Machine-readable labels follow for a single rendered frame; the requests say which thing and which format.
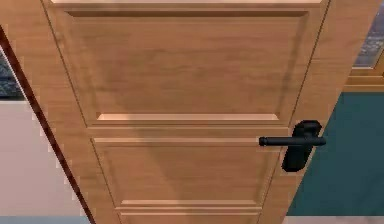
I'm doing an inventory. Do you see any light wooden panelled door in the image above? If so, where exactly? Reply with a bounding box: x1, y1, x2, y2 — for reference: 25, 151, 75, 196
0, 0, 383, 224

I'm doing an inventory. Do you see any wooden framed window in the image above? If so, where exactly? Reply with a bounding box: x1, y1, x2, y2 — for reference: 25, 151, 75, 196
343, 2, 384, 93

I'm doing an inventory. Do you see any dark window pane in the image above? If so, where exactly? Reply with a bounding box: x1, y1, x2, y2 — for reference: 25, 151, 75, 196
0, 49, 26, 101

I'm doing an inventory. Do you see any black door lever handle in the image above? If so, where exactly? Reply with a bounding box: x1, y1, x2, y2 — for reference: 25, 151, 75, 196
258, 119, 327, 174

